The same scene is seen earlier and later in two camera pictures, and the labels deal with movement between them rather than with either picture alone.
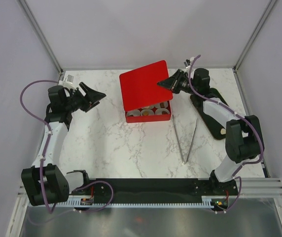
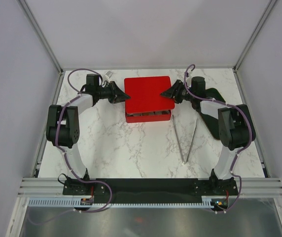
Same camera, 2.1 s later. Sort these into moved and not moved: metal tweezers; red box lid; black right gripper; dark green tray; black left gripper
Moved: black left gripper; black right gripper; red box lid
Not moved: dark green tray; metal tweezers
